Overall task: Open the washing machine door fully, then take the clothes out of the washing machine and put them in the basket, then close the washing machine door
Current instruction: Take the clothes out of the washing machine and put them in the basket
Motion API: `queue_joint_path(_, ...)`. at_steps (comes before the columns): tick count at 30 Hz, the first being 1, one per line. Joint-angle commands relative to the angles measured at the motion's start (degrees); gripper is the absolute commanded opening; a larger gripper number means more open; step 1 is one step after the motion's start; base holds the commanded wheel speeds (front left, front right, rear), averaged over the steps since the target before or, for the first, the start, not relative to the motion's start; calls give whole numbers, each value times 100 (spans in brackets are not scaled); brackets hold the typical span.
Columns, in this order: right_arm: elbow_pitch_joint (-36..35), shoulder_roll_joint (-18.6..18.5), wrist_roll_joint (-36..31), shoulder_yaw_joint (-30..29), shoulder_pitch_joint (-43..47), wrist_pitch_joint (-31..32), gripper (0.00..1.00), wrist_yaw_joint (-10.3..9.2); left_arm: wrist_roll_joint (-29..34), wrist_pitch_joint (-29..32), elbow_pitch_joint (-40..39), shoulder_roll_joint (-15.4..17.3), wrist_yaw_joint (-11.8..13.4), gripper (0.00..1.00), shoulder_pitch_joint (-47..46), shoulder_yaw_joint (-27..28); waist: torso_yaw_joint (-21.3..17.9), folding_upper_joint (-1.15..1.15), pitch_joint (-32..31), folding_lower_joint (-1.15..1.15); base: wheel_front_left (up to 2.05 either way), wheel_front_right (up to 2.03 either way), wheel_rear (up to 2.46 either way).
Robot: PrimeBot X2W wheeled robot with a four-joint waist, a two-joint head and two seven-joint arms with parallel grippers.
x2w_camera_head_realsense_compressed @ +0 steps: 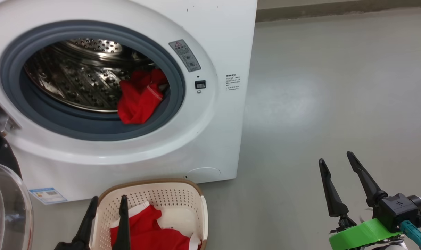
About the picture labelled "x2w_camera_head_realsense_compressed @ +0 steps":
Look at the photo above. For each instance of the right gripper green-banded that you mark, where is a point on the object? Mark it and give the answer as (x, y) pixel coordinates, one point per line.
(356, 238)

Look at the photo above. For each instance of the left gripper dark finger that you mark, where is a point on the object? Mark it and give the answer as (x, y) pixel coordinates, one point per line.
(123, 229)
(85, 229)

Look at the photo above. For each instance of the red and white garment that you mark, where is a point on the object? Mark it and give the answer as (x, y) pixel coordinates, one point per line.
(151, 232)

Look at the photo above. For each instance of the dark glass washing machine door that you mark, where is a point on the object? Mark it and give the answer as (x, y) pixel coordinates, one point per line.
(5, 208)

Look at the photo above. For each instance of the plain red garment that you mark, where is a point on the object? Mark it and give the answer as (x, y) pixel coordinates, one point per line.
(139, 100)

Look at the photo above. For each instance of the cream perforated laundry basket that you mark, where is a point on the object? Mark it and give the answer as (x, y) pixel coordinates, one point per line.
(182, 198)

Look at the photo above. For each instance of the grey rubber door gasket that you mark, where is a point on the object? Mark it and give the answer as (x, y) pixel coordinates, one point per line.
(92, 126)

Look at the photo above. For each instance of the white washing machine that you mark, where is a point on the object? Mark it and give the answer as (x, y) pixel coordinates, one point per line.
(217, 132)

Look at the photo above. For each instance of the blue energy label sticker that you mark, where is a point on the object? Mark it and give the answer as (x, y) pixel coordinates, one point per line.
(48, 195)

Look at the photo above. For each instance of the steel washer drum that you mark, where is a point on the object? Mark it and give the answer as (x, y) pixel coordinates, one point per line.
(78, 80)

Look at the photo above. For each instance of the grey warning label sticker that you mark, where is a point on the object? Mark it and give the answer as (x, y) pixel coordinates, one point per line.
(184, 55)

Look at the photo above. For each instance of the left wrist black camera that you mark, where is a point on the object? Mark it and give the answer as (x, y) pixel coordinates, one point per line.
(63, 246)

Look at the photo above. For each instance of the grey wall baseboard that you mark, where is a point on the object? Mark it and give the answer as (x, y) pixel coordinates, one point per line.
(335, 10)

